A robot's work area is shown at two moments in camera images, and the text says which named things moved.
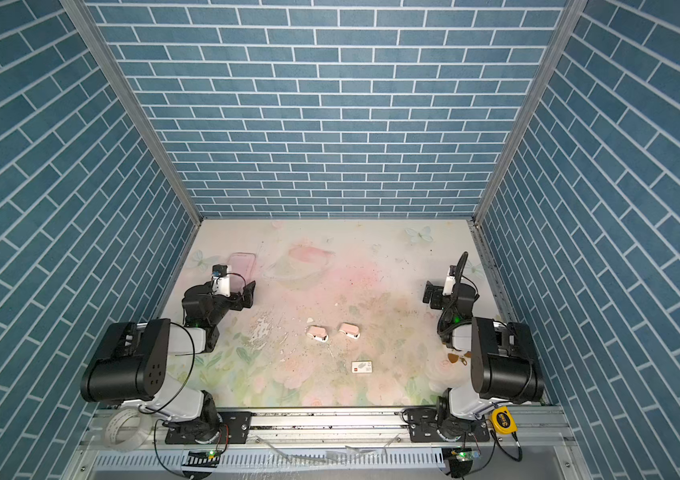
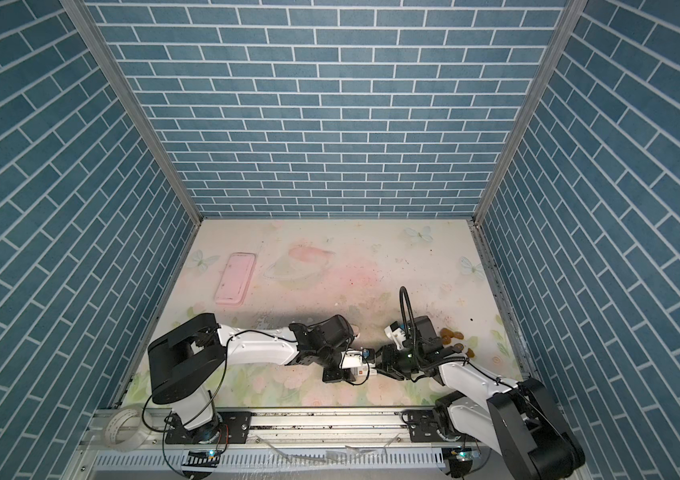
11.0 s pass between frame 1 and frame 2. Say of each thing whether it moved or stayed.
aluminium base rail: stayed
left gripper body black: moved
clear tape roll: stayed
